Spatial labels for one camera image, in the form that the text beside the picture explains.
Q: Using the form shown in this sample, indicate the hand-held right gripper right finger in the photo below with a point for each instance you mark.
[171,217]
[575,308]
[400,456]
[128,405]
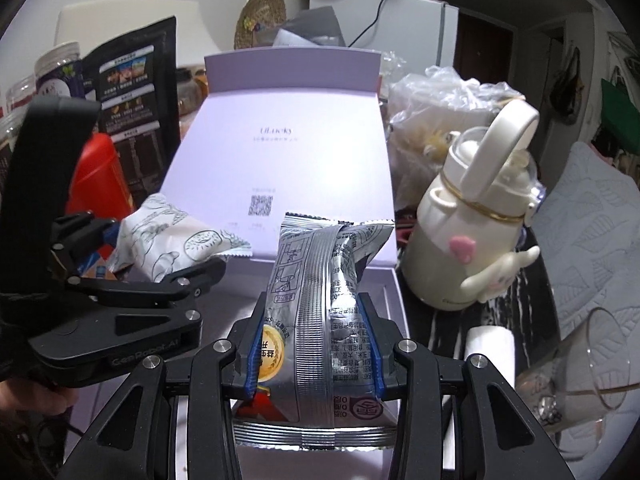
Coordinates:
[372,360]

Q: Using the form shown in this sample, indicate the clear plastic bag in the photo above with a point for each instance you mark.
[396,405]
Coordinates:
[425,110]

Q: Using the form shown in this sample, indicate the white fridge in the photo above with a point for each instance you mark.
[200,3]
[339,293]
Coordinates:
[415,30]

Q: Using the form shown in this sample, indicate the lavender gift box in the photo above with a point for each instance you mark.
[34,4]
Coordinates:
[280,150]

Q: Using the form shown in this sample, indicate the white paper roll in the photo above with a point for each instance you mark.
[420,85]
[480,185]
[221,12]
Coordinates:
[490,345]

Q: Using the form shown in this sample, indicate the black snack bag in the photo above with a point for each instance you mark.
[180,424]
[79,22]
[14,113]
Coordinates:
[140,110]

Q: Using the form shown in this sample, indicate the clear glass cup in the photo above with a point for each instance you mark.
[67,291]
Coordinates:
[565,385]

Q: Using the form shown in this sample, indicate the white patterned snack packet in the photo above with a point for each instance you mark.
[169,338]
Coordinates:
[165,240]

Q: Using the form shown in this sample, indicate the blue white carton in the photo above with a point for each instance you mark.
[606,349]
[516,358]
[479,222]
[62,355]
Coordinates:
[95,265]

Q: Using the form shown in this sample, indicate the red plastic canister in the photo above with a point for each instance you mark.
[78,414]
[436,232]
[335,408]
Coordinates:
[100,175]

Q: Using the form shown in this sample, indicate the silver foil snack packet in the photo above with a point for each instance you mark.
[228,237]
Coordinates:
[320,310]

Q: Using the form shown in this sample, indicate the white quilted sofa cushion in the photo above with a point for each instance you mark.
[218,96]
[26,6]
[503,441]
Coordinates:
[585,240]

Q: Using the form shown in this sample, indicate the grey paper folder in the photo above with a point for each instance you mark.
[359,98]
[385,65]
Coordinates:
[315,25]

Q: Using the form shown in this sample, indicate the dark hanging bag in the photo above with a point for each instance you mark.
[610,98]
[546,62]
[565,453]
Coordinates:
[567,90]

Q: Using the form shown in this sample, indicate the green tote bag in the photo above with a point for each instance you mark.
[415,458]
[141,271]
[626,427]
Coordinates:
[620,110]

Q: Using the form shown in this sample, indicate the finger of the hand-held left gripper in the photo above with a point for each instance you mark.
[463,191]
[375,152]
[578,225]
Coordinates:
[80,235]
[150,292]

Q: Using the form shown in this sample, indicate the cluster of clear spice jars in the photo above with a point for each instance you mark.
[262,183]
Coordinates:
[60,75]

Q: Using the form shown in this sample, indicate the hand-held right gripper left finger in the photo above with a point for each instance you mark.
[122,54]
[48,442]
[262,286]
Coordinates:
[253,360]

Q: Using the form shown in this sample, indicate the orange jar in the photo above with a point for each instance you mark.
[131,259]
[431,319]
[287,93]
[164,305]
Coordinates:
[192,90]

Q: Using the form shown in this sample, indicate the white bunny water bottle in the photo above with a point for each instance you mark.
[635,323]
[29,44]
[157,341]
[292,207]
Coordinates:
[450,240]

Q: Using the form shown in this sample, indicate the white board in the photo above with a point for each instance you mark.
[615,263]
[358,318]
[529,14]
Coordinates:
[125,30]

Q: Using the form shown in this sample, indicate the dark wooden door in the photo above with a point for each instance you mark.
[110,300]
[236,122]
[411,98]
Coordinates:
[482,45]

